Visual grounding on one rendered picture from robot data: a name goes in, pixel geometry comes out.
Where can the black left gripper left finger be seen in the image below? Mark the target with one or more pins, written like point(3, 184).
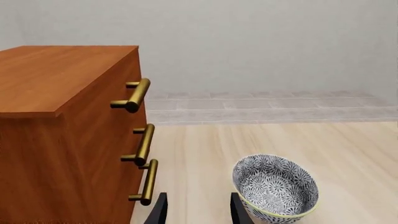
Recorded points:
point(158, 211)

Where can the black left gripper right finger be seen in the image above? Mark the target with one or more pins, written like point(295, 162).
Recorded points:
point(240, 211)

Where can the black and white patterned bowl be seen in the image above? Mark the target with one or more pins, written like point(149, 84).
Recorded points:
point(276, 189)

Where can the wooden cabinet with drawers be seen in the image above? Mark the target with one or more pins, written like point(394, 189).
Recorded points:
point(56, 140)

